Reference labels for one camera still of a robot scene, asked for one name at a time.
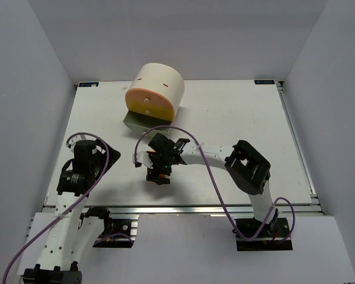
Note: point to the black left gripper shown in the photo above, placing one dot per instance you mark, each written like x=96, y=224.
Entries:
x=107, y=155

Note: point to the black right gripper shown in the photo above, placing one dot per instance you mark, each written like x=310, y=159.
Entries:
x=158, y=167

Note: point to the yellow drawer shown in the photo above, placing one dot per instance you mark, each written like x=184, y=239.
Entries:
x=161, y=109

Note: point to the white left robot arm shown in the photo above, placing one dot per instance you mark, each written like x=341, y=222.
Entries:
x=73, y=233

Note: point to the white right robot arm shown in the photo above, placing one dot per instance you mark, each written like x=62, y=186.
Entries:
x=249, y=170

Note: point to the left blue corner label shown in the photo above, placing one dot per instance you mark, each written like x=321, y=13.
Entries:
x=88, y=84

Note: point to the blue corner label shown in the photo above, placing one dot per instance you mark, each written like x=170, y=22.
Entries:
x=264, y=82
x=88, y=84

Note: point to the cream drawer cabinet shell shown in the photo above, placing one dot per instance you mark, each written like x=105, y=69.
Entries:
x=162, y=79

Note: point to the right blue corner label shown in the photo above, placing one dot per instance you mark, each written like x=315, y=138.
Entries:
x=264, y=82

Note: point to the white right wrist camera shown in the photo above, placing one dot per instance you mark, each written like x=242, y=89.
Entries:
x=142, y=158

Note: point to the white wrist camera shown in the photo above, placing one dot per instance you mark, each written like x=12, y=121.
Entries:
x=71, y=142
x=142, y=158

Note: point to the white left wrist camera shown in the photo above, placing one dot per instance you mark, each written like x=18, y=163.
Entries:
x=71, y=142

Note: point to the aluminium table front rail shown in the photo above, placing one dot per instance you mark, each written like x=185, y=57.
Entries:
x=308, y=209

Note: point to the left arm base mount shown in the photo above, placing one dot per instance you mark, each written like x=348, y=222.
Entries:
x=116, y=233

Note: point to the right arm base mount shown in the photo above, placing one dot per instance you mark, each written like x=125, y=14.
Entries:
x=269, y=239

